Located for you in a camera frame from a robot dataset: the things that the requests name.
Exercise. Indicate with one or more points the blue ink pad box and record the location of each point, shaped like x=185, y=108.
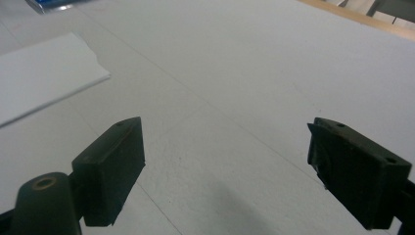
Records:
x=52, y=4

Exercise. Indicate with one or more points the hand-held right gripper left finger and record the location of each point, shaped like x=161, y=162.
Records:
x=107, y=169

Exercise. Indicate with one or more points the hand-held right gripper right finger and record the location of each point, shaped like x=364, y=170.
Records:
x=359, y=176

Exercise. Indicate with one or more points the white paper sheet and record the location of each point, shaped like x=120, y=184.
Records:
x=42, y=75

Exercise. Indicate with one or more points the white table cover sheet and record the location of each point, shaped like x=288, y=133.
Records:
x=244, y=75

